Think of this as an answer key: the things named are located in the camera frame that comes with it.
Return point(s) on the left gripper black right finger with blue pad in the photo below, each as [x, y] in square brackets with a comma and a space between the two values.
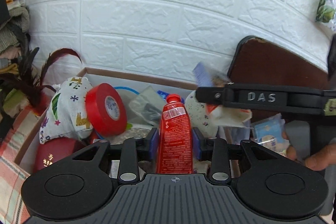
[250, 182]

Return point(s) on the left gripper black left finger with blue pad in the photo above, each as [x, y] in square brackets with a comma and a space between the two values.
[88, 184]

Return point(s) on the red tube of cream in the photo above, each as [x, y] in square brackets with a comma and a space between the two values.
[175, 150]

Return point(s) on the blue card game box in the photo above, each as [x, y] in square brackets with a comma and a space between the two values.
[207, 76]

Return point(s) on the person's hand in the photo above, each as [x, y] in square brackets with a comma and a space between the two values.
[318, 161]

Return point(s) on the dark red wooden headboard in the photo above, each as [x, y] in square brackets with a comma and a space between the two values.
[258, 61]

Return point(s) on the brown cardboard storage box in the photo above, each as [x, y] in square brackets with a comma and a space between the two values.
[128, 87]

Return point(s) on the white speckled pouch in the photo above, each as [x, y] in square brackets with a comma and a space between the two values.
[208, 118]

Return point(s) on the plaid red bed sheet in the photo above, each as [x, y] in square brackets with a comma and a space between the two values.
[12, 176]

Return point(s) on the white patterned cloth pouch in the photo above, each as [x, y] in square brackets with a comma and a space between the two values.
[66, 116]

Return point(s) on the red tape roll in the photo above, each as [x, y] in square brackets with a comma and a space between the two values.
[105, 110]

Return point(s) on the clear plastic bag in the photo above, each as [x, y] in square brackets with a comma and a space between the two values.
[148, 105]

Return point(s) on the dark red feather duster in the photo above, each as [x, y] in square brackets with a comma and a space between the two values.
[29, 84]

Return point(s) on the pile of folded clothes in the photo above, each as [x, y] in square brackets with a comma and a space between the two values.
[15, 23]

